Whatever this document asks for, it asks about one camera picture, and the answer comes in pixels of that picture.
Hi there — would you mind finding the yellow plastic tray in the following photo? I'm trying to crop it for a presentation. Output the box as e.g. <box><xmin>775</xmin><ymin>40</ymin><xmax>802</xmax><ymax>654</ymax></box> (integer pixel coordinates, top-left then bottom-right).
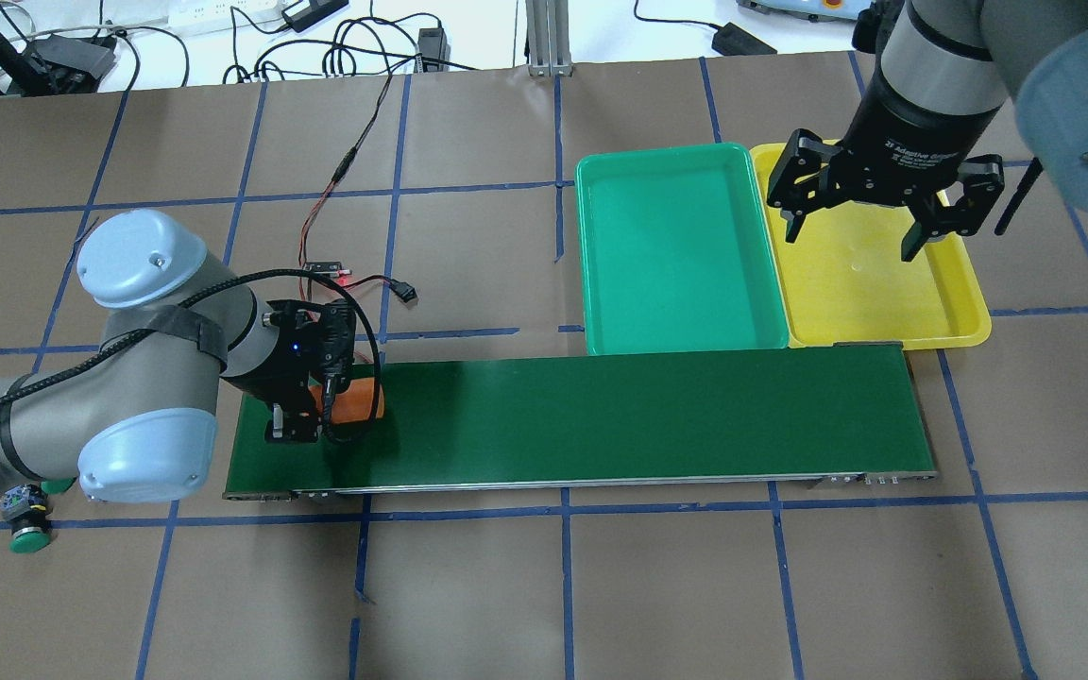
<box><xmin>750</xmin><ymin>143</ymin><xmax>992</xmax><ymax>349</ymax></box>

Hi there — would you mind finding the green conveyor belt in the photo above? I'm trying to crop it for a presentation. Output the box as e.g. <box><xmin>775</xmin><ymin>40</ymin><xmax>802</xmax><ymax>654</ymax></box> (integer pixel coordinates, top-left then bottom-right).
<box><xmin>223</xmin><ymin>345</ymin><xmax>937</xmax><ymax>500</ymax></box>

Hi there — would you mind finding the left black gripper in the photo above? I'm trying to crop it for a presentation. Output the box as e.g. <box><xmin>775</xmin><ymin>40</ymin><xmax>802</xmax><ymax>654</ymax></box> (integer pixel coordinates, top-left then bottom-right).
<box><xmin>221</xmin><ymin>298</ymin><xmax>357</xmax><ymax>445</ymax></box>

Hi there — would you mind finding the red black power cable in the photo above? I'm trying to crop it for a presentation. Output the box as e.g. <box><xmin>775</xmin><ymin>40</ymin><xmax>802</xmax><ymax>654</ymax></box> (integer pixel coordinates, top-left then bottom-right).
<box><xmin>297</xmin><ymin>71</ymin><xmax>417</xmax><ymax>364</ymax></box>

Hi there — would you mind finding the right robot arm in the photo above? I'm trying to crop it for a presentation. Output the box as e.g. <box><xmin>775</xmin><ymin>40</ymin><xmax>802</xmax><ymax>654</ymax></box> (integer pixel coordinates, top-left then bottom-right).
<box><xmin>767</xmin><ymin>1</ymin><xmax>1088</xmax><ymax>262</ymax></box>

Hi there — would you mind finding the green plastic tray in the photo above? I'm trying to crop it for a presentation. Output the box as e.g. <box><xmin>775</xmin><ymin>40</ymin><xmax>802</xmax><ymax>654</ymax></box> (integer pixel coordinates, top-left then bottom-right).
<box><xmin>574</xmin><ymin>143</ymin><xmax>790</xmax><ymax>354</ymax></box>

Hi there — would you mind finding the black power adapter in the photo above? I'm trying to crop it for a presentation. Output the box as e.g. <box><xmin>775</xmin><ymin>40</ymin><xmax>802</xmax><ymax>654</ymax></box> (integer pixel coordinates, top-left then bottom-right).
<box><xmin>415</xmin><ymin>25</ymin><xmax>450</xmax><ymax>73</ymax></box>

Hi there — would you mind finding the green push button switch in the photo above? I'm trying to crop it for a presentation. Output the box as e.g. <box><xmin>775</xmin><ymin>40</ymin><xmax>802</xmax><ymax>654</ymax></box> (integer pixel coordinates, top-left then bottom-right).
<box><xmin>40</xmin><ymin>478</ymin><xmax>77</xmax><ymax>496</ymax></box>
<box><xmin>0</xmin><ymin>484</ymin><xmax>53</xmax><ymax>554</ymax></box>

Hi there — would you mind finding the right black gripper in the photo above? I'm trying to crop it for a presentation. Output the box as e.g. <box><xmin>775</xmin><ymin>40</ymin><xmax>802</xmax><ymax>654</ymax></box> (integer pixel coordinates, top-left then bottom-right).
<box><xmin>767</xmin><ymin>87</ymin><xmax>1005</xmax><ymax>263</ymax></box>

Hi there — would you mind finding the small black controller board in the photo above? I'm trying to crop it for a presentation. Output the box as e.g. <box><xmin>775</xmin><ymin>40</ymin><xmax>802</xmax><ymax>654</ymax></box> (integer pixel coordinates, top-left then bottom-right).
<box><xmin>302</xmin><ymin>260</ymin><xmax>351</xmax><ymax>280</ymax></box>

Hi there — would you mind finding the white power strip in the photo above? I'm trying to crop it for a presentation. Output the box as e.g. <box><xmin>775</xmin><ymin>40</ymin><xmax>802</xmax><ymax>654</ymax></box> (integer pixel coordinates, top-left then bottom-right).
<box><xmin>165</xmin><ymin>1</ymin><xmax>296</xmax><ymax>36</ymax></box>

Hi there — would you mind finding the aluminium frame post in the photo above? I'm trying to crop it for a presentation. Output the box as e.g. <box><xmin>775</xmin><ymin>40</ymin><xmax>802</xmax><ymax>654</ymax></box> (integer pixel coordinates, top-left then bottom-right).
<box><xmin>526</xmin><ymin>0</ymin><xmax>573</xmax><ymax>77</ymax></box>

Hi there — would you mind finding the black camera stand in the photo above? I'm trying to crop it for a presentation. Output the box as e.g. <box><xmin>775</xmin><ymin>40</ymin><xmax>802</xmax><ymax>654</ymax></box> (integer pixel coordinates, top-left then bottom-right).
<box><xmin>0</xmin><ymin>30</ymin><xmax>116</xmax><ymax>96</ymax></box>

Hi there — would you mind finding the plain orange cylinder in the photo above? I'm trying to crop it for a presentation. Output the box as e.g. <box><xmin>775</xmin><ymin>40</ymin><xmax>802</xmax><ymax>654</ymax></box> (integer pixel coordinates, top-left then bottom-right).
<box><xmin>308</xmin><ymin>376</ymin><xmax>385</xmax><ymax>425</ymax></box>

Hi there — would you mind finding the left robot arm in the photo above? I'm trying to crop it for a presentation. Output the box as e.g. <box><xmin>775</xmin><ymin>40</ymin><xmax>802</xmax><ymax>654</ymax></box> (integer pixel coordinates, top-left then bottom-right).
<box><xmin>0</xmin><ymin>210</ymin><xmax>357</xmax><ymax>503</ymax></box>

